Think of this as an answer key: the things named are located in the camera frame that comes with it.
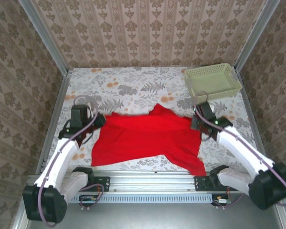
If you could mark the red t-shirt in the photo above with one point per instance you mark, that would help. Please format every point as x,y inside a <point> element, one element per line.
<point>145,138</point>

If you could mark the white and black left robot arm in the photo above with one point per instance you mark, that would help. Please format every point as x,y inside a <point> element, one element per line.
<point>59,159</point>

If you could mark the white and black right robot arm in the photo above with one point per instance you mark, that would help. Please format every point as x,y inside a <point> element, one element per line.
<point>243,150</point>

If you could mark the pale green plastic basket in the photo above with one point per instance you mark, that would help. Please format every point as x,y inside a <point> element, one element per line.
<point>212,82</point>

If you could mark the floral table cover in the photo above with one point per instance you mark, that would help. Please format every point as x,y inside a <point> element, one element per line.
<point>133,81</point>

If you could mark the grey metal panel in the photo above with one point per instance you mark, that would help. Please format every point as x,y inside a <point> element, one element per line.
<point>157,217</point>

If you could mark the aluminium left table side rail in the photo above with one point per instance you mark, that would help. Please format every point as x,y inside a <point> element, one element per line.
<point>59,105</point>

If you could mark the aluminium table side rail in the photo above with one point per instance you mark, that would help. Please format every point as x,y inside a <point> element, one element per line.
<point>59,105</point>
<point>251,114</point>

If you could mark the aluminium right table side rail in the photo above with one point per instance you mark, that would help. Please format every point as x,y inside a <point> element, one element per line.
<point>251,114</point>

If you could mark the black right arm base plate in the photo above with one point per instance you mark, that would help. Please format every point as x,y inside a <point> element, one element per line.
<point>201,183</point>

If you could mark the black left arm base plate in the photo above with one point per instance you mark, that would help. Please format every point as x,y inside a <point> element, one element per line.
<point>102,183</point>

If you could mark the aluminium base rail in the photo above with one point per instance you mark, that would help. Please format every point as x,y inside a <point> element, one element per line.
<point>152,181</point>

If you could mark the aluminium left frame post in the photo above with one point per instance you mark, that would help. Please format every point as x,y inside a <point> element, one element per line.
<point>45,38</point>

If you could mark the aluminium frame post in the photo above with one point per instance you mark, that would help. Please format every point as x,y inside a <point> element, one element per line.
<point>45,38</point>
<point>255,35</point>

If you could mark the aluminium right frame post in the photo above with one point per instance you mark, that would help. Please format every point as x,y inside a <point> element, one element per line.
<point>255,35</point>

